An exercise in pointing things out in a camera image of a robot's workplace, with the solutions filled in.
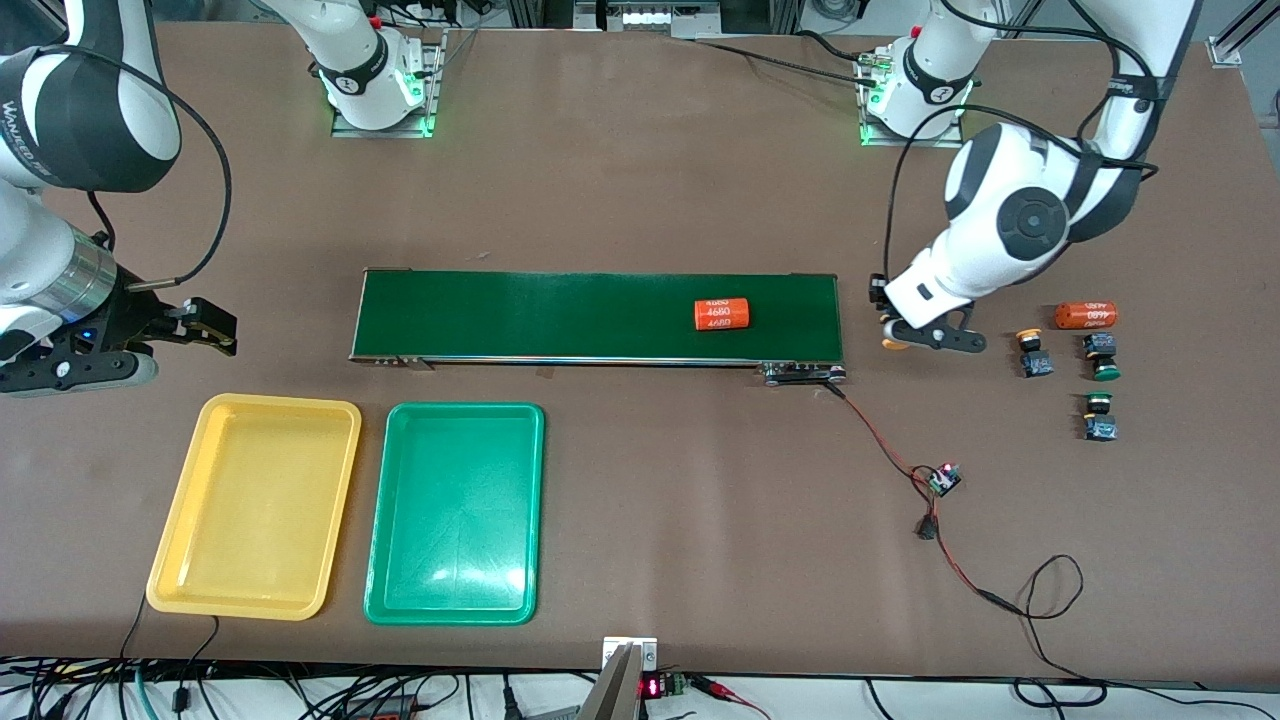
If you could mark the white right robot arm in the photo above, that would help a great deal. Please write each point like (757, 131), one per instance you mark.
(80, 110)

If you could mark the grey metal bar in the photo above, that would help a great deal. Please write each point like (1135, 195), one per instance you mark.
(610, 695)

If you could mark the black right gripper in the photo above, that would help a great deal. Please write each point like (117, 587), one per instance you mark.
(130, 312)

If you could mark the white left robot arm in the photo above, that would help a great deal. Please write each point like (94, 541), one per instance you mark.
(1030, 220)

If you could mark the small aluminium bracket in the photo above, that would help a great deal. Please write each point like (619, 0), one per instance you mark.
(645, 655)

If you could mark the orange 4680 cylinder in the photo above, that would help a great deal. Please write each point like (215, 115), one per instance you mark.
(1085, 316)
(722, 314)

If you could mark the red clip lead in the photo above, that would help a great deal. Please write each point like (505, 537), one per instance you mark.
(720, 688)

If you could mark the aluminium corner profile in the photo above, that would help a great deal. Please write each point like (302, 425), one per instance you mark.
(1225, 50)

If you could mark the white device on frame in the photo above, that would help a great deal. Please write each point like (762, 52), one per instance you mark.
(650, 15)

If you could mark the yellow plastic tray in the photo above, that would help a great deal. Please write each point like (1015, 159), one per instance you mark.
(255, 500)

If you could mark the green mushroom push button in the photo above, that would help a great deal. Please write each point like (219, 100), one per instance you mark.
(1100, 346)
(1100, 430)

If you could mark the black inline switch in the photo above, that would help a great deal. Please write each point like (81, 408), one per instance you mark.
(928, 527)

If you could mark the green conveyor belt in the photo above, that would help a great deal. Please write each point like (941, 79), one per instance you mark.
(550, 315)

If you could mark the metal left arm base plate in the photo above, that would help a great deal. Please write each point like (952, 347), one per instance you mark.
(905, 143)

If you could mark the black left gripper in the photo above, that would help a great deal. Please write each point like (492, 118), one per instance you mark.
(877, 291)

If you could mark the red LED display module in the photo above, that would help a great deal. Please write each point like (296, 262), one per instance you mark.
(652, 687)

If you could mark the small controller circuit board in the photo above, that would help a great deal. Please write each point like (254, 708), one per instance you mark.
(943, 480)

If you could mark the green plastic tray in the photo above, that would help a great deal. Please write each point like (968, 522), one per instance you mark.
(455, 500)

